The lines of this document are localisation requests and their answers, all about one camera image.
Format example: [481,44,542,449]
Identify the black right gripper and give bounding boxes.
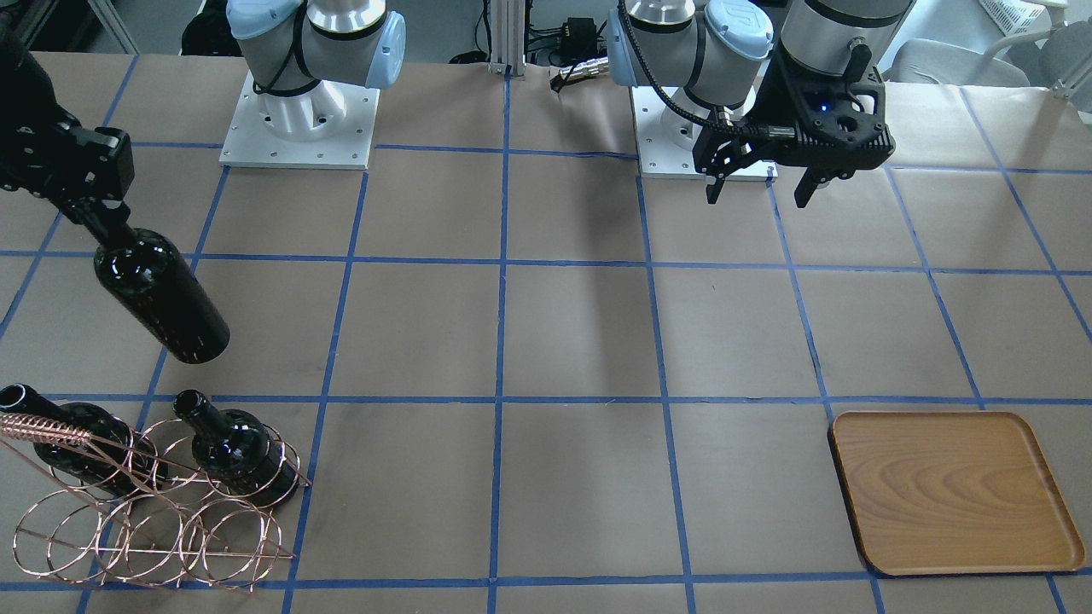
[1,34,134,206]

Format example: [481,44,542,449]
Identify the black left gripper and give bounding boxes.
[693,43,897,209]

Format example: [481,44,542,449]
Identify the dark wine bottle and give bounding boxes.
[60,198,230,364]
[1,382,169,501]
[173,389,298,509]

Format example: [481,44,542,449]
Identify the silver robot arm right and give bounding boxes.
[1,1,407,217]

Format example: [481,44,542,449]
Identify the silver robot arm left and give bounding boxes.
[606,1,912,206]

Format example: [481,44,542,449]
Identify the wooden tray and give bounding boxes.
[829,411,1087,576]

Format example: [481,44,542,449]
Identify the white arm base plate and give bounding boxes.
[219,74,381,172]
[630,85,778,182]

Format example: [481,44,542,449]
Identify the aluminium frame post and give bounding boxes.
[486,0,529,80]

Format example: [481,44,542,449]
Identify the copper wire bottle basket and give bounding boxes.
[10,420,296,590]

